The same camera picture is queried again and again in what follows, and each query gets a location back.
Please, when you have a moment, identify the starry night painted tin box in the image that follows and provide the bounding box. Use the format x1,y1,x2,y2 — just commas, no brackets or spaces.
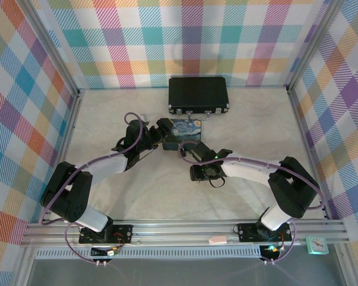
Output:
162,118,204,152

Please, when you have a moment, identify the black briefcase with metal clasps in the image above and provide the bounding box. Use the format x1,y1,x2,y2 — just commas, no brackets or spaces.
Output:
168,76,230,120

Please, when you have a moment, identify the teal square desk clock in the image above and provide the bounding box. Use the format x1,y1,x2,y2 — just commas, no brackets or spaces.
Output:
305,235,329,256

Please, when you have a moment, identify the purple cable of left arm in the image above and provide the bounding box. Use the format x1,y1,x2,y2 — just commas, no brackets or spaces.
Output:
37,112,152,265

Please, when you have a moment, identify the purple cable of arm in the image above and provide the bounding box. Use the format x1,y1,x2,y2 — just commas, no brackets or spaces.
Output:
37,112,152,265
177,140,325,265

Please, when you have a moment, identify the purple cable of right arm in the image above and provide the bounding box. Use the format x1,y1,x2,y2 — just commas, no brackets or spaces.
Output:
177,140,325,265

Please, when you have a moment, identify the aluminium front frame rail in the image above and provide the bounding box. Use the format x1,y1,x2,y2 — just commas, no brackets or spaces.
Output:
20,219,350,247

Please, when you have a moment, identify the aluminium side frame rail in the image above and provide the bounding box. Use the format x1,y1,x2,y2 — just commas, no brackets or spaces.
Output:
286,86,332,220
41,88,84,223

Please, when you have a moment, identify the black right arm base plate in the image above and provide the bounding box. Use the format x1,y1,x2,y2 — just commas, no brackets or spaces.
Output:
236,222,297,243

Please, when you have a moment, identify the grey slotted cable duct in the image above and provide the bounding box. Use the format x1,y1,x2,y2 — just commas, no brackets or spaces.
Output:
35,245,264,259

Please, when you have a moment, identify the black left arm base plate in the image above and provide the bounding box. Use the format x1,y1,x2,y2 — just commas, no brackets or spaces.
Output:
78,223,134,246

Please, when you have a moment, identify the small connector board with wires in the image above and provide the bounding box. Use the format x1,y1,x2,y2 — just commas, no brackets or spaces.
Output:
261,244,284,259
90,246,121,259

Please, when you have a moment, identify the aluminium corner frame post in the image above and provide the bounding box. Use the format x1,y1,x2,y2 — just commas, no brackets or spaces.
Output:
23,0,82,94
286,0,345,90

